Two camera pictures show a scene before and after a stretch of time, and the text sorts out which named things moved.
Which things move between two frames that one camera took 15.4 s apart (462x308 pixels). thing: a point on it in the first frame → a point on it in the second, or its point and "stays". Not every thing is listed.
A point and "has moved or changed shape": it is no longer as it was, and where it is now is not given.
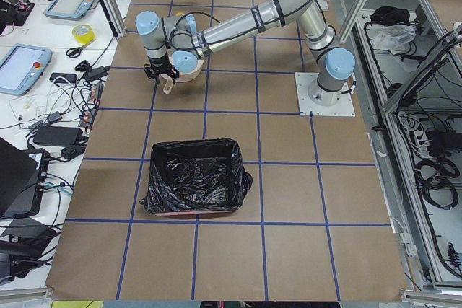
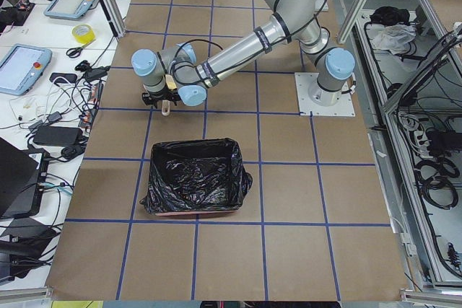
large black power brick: [58, 135] stays
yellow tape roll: [84, 34] stays
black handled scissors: [76, 51] stays
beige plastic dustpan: [188, 63] has moved or changed shape
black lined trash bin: [195, 177] stays
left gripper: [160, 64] → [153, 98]
